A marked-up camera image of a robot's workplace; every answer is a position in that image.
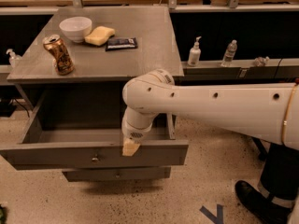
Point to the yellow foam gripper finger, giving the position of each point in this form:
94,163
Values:
130,147

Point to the white wrist gripper body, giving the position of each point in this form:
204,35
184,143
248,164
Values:
133,132

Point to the grey top drawer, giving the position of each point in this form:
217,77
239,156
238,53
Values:
62,154

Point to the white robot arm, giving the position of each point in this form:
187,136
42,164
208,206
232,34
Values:
266,111

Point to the grey wooden cabinet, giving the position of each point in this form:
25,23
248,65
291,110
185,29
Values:
84,108

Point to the white pump bottle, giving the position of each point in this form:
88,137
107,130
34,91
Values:
195,52

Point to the yellow sponge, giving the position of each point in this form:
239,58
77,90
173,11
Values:
99,36

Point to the crushed gold drink can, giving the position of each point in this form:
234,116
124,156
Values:
58,50

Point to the white bowl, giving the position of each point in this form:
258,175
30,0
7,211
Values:
76,28

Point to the clear water bottle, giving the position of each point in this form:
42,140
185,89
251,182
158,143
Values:
229,53

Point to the clear pump bottle left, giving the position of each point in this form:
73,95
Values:
13,57

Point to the black shoe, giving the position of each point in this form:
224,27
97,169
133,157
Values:
259,206

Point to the crumpled plastic bottle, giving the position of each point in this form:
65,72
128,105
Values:
261,61

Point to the dark trouser leg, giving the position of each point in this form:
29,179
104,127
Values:
279,181

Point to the black stand frame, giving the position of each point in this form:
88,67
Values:
263,152

